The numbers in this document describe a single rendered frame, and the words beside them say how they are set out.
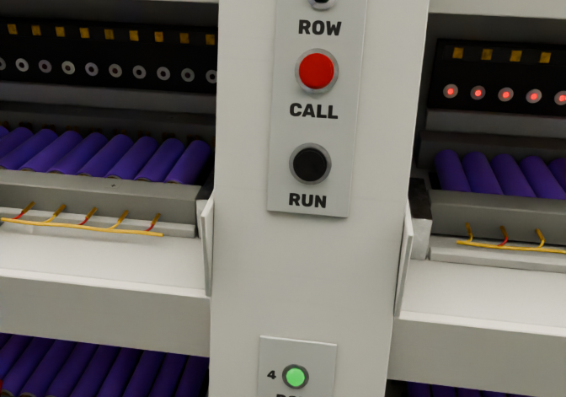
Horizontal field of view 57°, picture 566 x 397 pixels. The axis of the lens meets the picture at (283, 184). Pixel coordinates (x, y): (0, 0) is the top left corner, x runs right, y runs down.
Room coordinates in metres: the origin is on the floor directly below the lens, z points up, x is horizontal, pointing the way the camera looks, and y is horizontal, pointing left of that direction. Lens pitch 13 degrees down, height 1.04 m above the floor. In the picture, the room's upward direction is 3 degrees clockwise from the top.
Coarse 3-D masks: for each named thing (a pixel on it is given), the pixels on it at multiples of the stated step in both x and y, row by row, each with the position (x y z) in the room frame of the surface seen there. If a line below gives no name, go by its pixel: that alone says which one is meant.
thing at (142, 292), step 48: (0, 96) 0.45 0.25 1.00; (48, 96) 0.44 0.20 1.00; (96, 96) 0.44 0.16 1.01; (144, 96) 0.43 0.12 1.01; (192, 96) 0.43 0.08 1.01; (0, 240) 0.29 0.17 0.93; (48, 240) 0.29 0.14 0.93; (96, 240) 0.29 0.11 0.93; (144, 240) 0.30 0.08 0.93; (192, 240) 0.30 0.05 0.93; (0, 288) 0.26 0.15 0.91; (48, 288) 0.26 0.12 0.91; (96, 288) 0.26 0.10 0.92; (144, 288) 0.25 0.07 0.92; (192, 288) 0.26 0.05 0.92; (48, 336) 0.27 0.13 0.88; (96, 336) 0.27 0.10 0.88; (144, 336) 0.26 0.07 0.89; (192, 336) 0.26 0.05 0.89
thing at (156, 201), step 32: (0, 192) 0.31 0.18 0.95; (32, 192) 0.31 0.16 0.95; (64, 192) 0.31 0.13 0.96; (96, 192) 0.30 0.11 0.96; (128, 192) 0.30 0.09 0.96; (160, 192) 0.31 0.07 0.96; (192, 192) 0.31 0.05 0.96; (32, 224) 0.30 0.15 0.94; (64, 224) 0.29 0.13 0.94; (192, 224) 0.30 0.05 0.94
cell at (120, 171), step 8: (136, 144) 0.38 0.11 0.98; (144, 144) 0.38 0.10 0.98; (152, 144) 0.39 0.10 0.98; (128, 152) 0.37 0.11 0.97; (136, 152) 0.37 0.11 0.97; (144, 152) 0.37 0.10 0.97; (152, 152) 0.38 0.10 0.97; (120, 160) 0.35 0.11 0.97; (128, 160) 0.35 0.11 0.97; (136, 160) 0.36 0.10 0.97; (144, 160) 0.37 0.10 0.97; (112, 168) 0.35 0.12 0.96; (120, 168) 0.34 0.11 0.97; (128, 168) 0.35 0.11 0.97; (136, 168) 0.35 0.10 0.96; (104, 176) 0.34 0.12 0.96; (112, 176) 0.34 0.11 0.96; (120, 176) 0.34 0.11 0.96; (128, 176) 0.34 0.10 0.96
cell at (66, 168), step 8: (88, 136) 0.39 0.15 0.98; (96, 136) 0.39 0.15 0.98; (80, 144) 0.38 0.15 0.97; (88, 144) 0.38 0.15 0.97; (96, 144) 0.38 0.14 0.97; (104, 144) 0.39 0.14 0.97; (72, 152) 0.36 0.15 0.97; (80, 152) 0.37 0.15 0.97; (88, 152) 0.37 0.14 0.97; (96, 152) 0.38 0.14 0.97; (64, 160) 0.35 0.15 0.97; (72, 160) 0.35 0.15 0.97; (80, 160) 0.36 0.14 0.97; (88, 160) 0.37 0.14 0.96; (56, 168) 0.34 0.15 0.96; (64, 168) 0.34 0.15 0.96; (72, 168) 0.35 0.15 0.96; (80, 168) 0.36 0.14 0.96
